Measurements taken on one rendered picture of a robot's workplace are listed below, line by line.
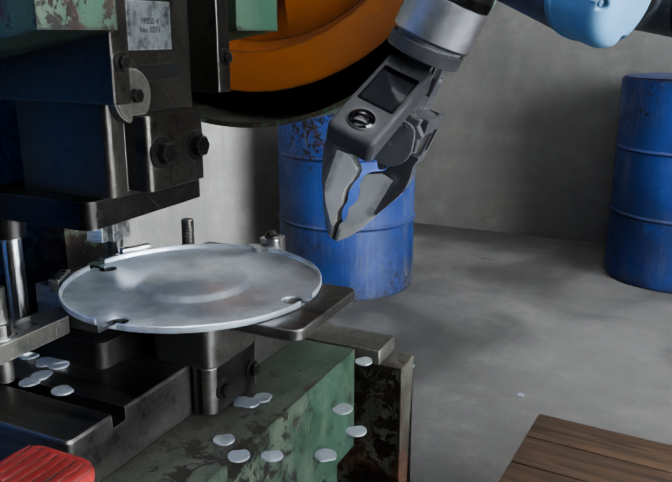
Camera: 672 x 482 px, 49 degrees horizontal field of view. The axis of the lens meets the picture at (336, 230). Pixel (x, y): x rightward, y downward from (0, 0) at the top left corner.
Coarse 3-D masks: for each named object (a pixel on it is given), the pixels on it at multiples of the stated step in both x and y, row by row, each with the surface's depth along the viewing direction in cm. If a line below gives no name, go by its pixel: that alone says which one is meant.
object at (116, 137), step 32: (128, 0) 76; (160, 0) 81; (128, 32) 76; (160, 32) 81; (160, 64) 82; (160, 96) 82; (32, 128) 80; (64, 128) 78; (96, 128) 76; (128, 128) 77; (160, 128) 78; (192, 128) 83; (32, 160) 81; (64, 160) 79; (96, 160) 77; (128, 160) 78; (160, 160) 78; (192, 160) 84; (64, 192) 80; (96, 192) 78; (128, 192) 79
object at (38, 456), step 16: (32, 448) 55; (48, 448) 55; (0, 464) 53; (16, 464) 53; (32, 464) 53; (48, 464) 53; (64, 464) 53; (80, 464) 53; (0, 480) 51; (16, 480) 51; (32, 480) 51; (48, 480) 51; (64, 480) 51; (80, 480) 52
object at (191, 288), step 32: (128, 256) 94; (160, 256) 95; (192, 256) 95; (224, 256) 95; (288, 256) 95; (64, 288) 83; (96, 288) 83; (128, 288) 83; (160, 288) 81; (192, 288) 81; (224, 288) 81; (256, 288) 83; (288, 288) 83; (96, 320) 74; (160, 320) 74; (192, 320) 74; (224, 320) 74; (256, 320) 73
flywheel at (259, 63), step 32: (288, 0) 112; (320, 0) 109; (352, 0) 107; (384, 0) 102; (288, 32) 113; (320, 32) 107; (352, 32) 105; (384, 32) 103; (256, 64) 112; (288, 64) 110; (320, 64) 108; (352, 64) 106
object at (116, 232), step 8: (120, 224) 87; (128, 224) 89; (88, 232) 87; (96, 232) 86; (104, 232) 86; (112, 232) 87; (120, 232) 88; (128, 232) 89; (88, 240) 87; (96, 240) 87; (104, 240) 86; (112, 240) 87
